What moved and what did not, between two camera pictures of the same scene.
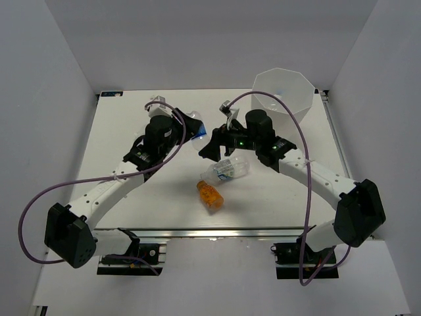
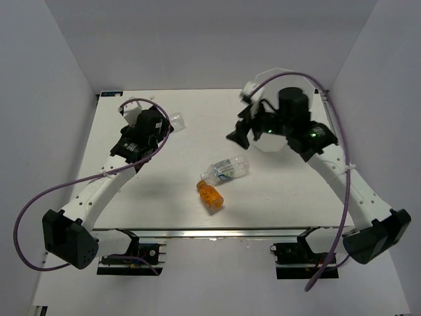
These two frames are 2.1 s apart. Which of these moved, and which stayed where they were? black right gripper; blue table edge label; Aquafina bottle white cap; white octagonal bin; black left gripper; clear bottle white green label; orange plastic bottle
Moved: Aquafina bottle white cap; black right gripper; black left gripper
Stayed: clear bottle white green label; white octagonal bin; orange plastic bottle; blue table edge label
